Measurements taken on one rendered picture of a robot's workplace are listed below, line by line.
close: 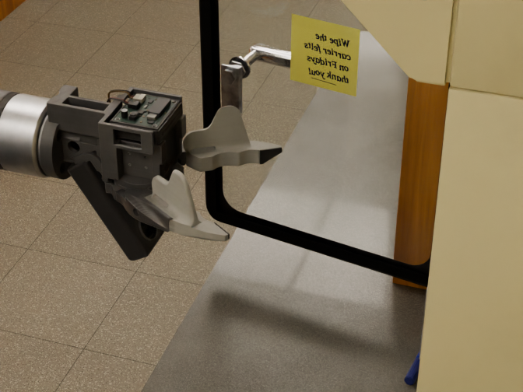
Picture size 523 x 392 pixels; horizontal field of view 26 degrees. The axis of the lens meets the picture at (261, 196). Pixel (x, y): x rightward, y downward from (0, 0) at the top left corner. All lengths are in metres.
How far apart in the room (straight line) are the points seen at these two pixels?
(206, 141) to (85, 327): 1.70
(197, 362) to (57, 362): 1.44
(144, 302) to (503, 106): 2.09
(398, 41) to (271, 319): 0.59
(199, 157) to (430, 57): 0.37
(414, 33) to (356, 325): 0.59
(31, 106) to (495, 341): 0.47
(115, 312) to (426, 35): 2.09
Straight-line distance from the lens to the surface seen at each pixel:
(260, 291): 1.32
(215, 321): 1.28
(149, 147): 1.00
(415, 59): 0.76
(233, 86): 1.22
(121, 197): 1.03
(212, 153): 1.07
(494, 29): 0.74
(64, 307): 2.80
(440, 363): 0.90
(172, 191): 0.98
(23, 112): 1.07
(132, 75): 3.77
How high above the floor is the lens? 1.77
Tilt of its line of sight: 34 degrees down
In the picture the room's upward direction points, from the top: straight up
